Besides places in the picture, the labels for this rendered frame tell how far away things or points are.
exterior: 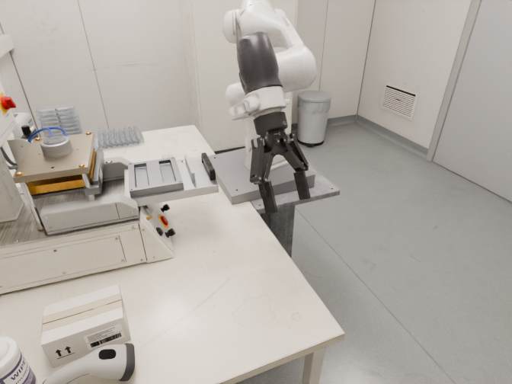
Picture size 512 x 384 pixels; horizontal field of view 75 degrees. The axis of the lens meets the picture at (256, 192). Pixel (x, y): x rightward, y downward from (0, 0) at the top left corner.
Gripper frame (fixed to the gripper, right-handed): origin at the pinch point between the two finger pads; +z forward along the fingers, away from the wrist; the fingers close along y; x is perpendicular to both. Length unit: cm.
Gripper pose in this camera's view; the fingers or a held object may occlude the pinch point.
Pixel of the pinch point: (288, 200)
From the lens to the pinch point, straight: 78.9
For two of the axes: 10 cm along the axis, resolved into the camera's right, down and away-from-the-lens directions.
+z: 2.3, 9.7, 0.7
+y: 6.4, -2.1, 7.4
